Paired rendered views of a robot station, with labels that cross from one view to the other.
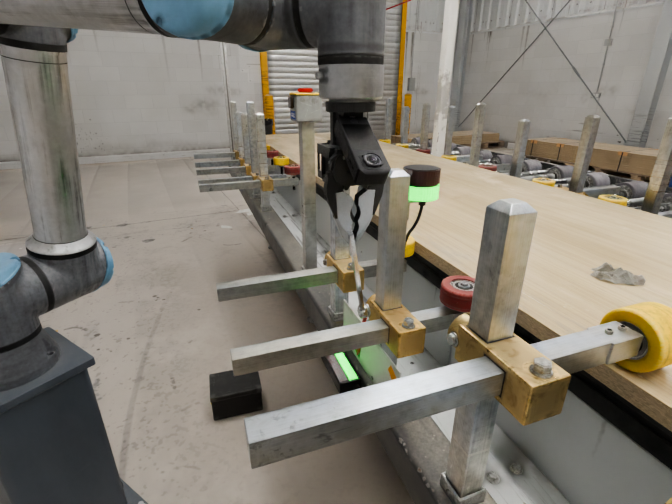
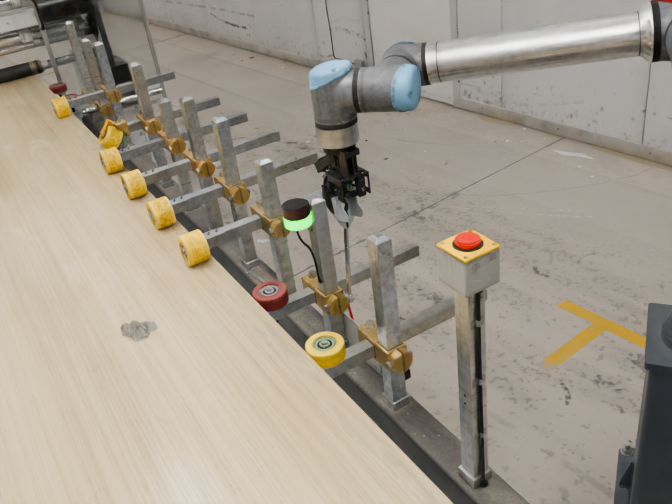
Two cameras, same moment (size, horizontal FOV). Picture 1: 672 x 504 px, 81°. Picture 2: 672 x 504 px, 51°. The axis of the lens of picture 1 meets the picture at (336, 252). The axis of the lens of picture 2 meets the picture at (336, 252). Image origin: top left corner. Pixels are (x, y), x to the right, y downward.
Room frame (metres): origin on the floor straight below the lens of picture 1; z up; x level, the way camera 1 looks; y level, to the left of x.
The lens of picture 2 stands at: (2.00, -0.24, 1.80)
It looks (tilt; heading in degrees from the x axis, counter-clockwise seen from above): 31 degrees down; 173
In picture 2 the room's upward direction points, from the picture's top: 8 degrees counter-clockwise
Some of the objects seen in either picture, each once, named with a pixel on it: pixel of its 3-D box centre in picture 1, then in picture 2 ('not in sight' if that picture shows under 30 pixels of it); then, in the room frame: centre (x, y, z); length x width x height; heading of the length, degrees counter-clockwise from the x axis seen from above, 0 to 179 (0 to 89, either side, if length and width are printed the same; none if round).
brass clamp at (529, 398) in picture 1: (500, 360); (271, 219); (0.37, -0.19, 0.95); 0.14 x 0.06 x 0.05; 20
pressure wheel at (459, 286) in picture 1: (460, 310); (273, 308); (0.63, -0.23, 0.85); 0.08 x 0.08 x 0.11
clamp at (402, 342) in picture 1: (394, 322); (324, 294); (0.60, -0.10, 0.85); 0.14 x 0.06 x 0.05; 20
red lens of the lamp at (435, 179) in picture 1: (421, 175); (295, 209); (0.64, -0.14, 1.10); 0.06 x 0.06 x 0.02
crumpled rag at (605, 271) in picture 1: (617, 272); (137, 325); (0.67, -0.53, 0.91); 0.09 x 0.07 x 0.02; 45
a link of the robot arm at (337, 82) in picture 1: (348, 84); (338, 133); (0.60, -0.02, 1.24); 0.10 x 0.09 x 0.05; 110
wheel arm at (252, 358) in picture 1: (363, 335); (343, 281); (0.56, -0.05, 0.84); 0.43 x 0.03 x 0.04; 110
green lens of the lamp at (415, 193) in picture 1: (420, 190); (297, 219); (0.64, -0.14, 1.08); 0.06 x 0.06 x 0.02
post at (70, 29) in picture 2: not in sight; (84, 73); (-1.49, -0.86, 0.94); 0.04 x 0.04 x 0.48; 20
